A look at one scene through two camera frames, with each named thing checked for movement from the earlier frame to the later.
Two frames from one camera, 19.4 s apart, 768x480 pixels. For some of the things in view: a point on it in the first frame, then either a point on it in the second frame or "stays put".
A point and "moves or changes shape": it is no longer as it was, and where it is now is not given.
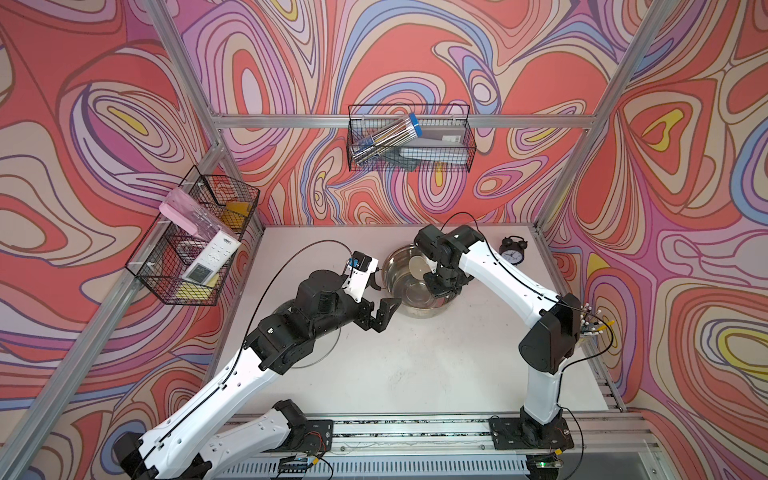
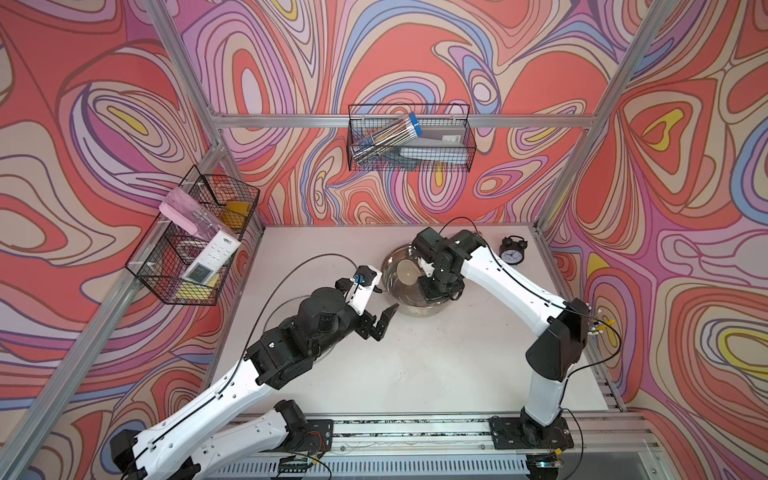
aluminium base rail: [604, 446] stays put
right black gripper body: [445, 280] stays put
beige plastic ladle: [418, 266] moves or changes shape
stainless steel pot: [412, 297] stays put
